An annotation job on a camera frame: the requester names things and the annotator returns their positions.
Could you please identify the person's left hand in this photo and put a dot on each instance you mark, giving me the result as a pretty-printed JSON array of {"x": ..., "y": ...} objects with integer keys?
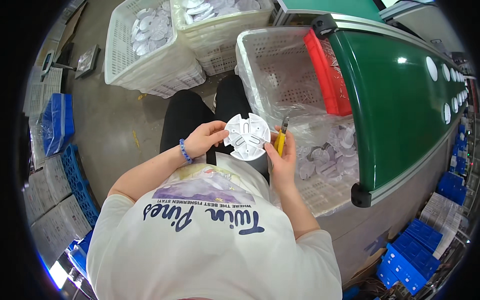
[{"x": 200, "y": 140}]

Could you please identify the person's right hand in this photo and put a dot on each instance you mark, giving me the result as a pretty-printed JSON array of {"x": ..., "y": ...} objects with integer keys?
[{"x": 285, "y": 167}]

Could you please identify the yellow utility knife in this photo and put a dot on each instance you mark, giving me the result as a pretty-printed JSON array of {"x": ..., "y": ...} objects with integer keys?
[{"x": 280, "y": 140}]

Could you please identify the slotted white plastic disc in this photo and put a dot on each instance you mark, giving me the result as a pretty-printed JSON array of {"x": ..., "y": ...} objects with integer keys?
[{"x": 247, "y": 137}]

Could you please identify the person's legs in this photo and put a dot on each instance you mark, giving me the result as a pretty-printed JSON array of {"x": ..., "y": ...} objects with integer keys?
[{"x": 187, "y": 116}]

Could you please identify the pile of white discs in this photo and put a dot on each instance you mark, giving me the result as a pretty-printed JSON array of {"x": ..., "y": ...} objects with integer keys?
[
  {"x": 152, "y": 32},
  {"x": 333, "y": 157},
  {"x": 217, "y": 9}
]

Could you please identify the white perforated plastic crate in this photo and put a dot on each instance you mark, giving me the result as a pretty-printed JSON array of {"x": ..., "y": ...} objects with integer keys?
[
  {"x": 225, "y": 26},
  {"x": 180, "y": 84},
  {"x": 120, "y": 48},
  {"x": 219, "y": 60}
]

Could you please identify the clear plastic bag liner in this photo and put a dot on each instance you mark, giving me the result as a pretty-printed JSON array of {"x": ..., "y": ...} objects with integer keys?
[{"x": 262, "y": 97}]

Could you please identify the red plastic bin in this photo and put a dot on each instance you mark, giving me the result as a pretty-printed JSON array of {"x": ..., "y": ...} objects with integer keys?
[{"x": 322, "y": 75}]

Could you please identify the white crate with bag liner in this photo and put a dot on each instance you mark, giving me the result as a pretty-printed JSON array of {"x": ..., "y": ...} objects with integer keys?
[{"x": 277, "y": 63}]

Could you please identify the heap of small metal parts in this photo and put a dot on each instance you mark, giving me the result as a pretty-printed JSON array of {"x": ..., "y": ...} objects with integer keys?
[{"x": 335, "y": 71}]

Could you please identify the person's body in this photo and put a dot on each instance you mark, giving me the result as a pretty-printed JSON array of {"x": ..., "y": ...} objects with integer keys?
[{"x": 210, "y": 255}]

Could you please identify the green conveyor belt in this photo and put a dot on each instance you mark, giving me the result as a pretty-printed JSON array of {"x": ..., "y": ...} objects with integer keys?
[{"x": 393, "y": 108}]

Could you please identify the blue plastic pallet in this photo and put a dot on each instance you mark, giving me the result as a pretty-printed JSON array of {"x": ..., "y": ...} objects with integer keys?
[{"x": 78, "y": 183}]

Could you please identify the grey floor scale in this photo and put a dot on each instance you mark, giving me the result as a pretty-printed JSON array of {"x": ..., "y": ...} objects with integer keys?
[{"x": 86, "y": 62}]

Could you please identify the blue plastic bag bundle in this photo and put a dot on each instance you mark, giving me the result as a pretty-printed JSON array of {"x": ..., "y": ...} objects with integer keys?
[{"x": 56, "y": 123}]

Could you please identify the heap of blue boxes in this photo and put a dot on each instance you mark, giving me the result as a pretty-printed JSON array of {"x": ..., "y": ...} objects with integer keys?
[{"x": 410, "y": 258}]

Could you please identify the stack of white cartons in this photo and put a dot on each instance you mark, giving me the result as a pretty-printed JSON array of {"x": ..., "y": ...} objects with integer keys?
[{"x": 52, "y": 210}]

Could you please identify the stack of white printed boxes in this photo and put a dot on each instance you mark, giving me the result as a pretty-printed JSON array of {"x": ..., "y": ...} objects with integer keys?
[{"x": 442, "y": 217}]

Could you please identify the green topped table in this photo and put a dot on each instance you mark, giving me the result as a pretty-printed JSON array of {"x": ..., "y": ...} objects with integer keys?
[{"x": 330, "y": 7}]

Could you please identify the row of white discs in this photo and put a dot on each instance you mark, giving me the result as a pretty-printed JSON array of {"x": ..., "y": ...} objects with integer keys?
[{"x": 448, "y": 73}]

